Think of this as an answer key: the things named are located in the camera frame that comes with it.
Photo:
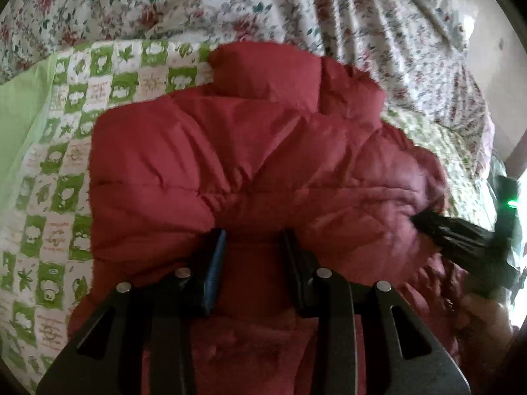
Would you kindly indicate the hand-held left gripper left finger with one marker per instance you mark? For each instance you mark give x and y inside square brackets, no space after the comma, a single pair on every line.
[216,263]

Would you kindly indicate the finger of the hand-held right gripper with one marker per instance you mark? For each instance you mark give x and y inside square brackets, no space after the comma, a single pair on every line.
[448,236]

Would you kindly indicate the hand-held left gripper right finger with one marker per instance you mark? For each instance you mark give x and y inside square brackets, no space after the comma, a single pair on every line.
[293,263]

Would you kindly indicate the red puffer jacket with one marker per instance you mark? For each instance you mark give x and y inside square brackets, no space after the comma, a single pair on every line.
[247,152]

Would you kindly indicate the person's right hand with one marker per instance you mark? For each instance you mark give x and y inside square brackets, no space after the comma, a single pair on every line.
[490,317]

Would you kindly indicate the green floral cloth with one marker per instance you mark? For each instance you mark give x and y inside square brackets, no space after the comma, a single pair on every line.
[453,160]

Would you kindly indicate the green checkered blanket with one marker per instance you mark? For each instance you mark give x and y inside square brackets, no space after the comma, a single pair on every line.
[61,222]

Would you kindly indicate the rose floral bed sheet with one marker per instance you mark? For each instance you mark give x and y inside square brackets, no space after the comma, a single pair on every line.
[288,8]

